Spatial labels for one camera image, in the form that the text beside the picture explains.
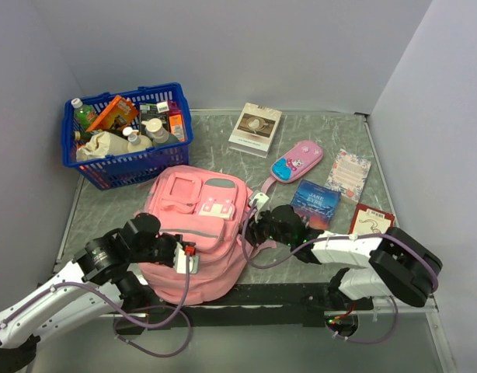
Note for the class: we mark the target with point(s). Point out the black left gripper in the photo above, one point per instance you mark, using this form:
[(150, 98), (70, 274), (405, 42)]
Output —
[(173, 239)]

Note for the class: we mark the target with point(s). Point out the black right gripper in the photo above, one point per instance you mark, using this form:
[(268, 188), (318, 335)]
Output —
[(255, 227)]

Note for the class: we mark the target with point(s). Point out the pink student backpack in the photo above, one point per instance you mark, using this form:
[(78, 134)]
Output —
[(208, 209)]

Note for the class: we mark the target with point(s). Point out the pink blue pencil case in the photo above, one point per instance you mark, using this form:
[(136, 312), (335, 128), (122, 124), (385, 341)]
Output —
[(297, 162)]

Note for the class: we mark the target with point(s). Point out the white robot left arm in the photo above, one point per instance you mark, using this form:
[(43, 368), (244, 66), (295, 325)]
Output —
[(99, 279)]

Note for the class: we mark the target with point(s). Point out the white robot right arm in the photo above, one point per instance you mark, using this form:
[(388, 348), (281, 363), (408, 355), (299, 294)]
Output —
[(389, 264)]

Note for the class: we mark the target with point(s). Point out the beige cloth bag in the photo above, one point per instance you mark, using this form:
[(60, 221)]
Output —
[(100, 146)]

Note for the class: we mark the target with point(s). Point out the blue Jane Eyre book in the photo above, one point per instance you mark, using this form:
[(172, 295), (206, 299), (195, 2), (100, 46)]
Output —
[(315, 203)]

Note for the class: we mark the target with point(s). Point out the floral pink notebook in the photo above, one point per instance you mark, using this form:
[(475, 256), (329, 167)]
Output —
[(348, 175)]

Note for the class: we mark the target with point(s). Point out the red framed card book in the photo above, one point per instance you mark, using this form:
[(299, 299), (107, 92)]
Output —
[(370, 220)]

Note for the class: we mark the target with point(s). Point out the white coffee cover book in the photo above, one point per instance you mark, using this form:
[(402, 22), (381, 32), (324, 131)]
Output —
[(255, 129)]

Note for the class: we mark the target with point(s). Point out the cream lotion bottle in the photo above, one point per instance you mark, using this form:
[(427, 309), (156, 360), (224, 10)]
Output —
[(136, 142)]

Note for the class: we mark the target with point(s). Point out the grey pump bottle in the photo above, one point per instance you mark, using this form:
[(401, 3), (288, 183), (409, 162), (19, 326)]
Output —
[(159, 136)]

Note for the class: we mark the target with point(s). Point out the pink carton box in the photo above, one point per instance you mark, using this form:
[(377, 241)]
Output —
[(175, 120)]

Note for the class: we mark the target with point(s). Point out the black packaged box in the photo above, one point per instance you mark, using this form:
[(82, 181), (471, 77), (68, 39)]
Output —
[(148, 111)]

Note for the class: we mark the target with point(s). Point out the orange snack box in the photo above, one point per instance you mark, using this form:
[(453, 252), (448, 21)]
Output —
[(117, 115)]

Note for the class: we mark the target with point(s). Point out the green drink bottle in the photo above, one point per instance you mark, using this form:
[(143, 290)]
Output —
[(84, 114)]

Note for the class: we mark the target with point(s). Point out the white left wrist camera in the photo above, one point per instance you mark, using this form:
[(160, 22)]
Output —
[(186, 260)]

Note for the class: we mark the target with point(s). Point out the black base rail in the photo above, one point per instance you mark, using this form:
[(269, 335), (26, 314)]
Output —
[(271, 304)]

